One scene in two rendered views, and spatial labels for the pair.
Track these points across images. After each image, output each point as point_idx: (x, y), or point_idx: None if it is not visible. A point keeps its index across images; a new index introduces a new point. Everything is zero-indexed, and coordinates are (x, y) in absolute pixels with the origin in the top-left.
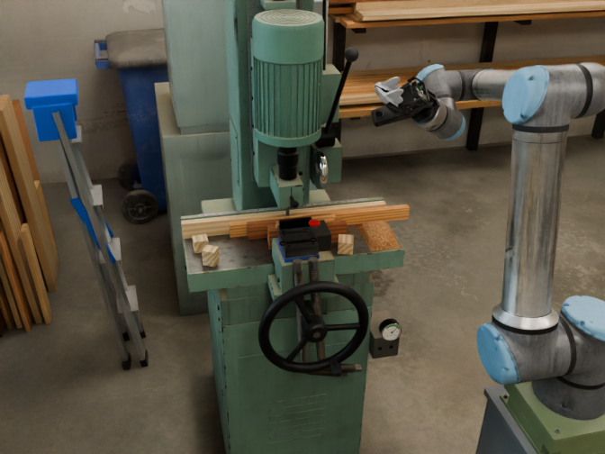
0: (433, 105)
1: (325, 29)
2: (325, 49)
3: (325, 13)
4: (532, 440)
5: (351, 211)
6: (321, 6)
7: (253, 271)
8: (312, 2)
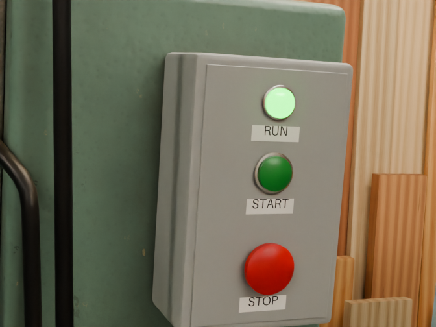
0: None
1: (55, 157)
2: (56, 265)
3: (54, 74)
4: None
5: None
6: (184, 80)
7: None
8: (13, 10)
